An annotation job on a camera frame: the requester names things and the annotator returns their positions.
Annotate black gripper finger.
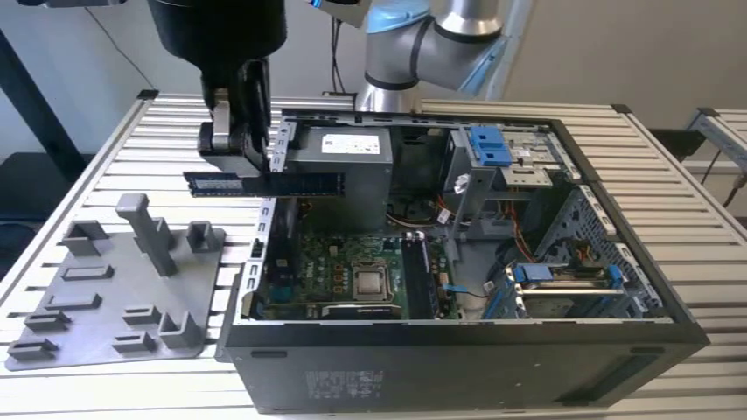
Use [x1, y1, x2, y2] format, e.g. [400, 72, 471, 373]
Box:
[197, 58, 278, 196]

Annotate black RAM stick blue label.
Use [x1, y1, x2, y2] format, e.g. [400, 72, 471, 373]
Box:
[184, 171, 345, 199]

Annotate grey power supply unit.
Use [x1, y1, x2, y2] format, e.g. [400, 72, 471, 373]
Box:
[284, 126, 396, 233]

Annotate green motherboard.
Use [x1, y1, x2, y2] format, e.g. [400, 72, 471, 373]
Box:
[256, 234, 463, 320]

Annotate silver CPU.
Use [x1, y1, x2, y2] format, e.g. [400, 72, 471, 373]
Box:
[353, 270, 385, 295]

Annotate grey plastic parts rack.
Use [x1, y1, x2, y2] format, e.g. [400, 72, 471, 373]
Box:
[1, 192, 229, 373]

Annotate metal CPU socket cover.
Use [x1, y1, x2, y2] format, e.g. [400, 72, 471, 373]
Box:
[348, 261, 393, 304]

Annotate black graphics card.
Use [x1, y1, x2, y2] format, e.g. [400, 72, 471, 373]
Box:
[318, 303, 405, 321]

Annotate blue plastic drive latch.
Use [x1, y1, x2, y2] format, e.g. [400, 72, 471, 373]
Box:
[469, 125, 509, 170]

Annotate silver metal drive cage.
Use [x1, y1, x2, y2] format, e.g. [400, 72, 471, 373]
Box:
[445, 124, 579, 240]

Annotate black open PC case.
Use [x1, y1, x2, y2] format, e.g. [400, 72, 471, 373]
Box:
[214, 107, 711, 416]

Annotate blue disk carrier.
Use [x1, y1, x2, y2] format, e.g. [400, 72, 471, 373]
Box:
[487, 262, 643, 320]

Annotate slatted metal side table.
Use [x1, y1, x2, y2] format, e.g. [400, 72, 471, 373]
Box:
[679, 107, 747, 176]

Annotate thin black wall cable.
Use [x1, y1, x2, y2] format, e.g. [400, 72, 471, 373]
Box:
[85, 7, 154, 90]

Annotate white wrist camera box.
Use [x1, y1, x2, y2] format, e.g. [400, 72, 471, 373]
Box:
[317, 0, 375, 30]

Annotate yellow white power wire bundle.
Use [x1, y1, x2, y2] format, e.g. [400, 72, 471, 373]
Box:
[387, 194, 453, 228]

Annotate black desk frame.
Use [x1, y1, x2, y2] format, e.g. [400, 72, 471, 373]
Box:
[0, 29, 92, 268]

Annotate orange red drive wires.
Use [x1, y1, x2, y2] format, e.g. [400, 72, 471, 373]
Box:
[505, 199, 533, 260]

